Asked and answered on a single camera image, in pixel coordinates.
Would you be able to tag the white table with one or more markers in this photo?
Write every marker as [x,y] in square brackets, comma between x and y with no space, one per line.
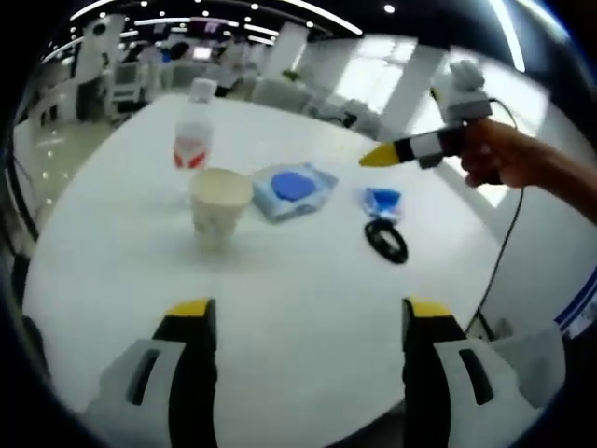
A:
[289,275]

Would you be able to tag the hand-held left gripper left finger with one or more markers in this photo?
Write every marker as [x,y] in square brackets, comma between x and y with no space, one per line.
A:
[196,373]

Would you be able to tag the small bright window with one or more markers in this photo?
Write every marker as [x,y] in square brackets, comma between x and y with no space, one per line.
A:
[373,74]

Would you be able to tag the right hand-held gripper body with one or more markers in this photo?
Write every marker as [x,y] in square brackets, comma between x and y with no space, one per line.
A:
[466,102]

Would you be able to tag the blue wet wipes pack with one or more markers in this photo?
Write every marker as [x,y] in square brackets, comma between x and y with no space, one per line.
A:
[289,186]

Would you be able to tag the white paper cup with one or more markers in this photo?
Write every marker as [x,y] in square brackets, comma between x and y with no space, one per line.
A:
[217,219]

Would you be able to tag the small blue packet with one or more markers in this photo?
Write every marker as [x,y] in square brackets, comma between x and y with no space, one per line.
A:
[384,200]

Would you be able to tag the straight ceiling light strip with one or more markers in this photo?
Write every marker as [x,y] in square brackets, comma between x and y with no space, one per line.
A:
[508,37]

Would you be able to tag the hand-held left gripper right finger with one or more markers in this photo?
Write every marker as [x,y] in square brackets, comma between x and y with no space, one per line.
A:
[422,373]

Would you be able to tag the curved ceiling light strip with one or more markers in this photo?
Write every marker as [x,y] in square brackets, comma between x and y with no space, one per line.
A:
[336,21]

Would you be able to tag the potted green plant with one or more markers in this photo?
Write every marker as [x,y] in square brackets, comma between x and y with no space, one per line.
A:
[291,75]

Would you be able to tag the clear plastic bottle red label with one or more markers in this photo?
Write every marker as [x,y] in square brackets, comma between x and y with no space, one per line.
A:
[191,135]

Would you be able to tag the person's right hand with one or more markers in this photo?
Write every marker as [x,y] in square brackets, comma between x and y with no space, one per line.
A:
[503,158]

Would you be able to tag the black chair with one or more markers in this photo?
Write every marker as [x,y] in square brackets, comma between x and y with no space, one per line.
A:
[37,345]

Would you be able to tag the black metal frame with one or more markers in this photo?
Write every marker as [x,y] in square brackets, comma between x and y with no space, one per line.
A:
[23,205]

